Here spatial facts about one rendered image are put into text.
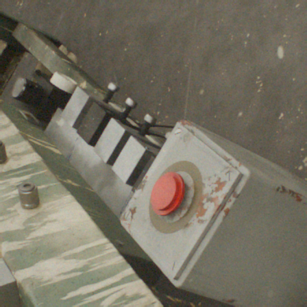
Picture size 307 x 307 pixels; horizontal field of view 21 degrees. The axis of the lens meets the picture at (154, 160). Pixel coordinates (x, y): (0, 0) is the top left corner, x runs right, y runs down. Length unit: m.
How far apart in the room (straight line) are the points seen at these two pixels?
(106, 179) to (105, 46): 1.61
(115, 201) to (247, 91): 1.07
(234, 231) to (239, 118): 1.43
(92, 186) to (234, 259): 0.49
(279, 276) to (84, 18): 2.23
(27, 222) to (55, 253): 0.08
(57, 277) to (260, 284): 0.26
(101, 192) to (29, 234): 0.19
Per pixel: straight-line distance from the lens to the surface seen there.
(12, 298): 0.97
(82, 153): 1.24
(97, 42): 2.80
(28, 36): 2.82
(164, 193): 0.73
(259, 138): 2.06
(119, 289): 0.91
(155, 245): 0.74
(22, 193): 1.04
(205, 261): 0.71
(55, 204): 1.06
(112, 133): 1.15
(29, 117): 1.39
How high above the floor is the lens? 1.40
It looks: 37 degrees down
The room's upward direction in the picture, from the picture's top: 66 degrees counter-clockwise
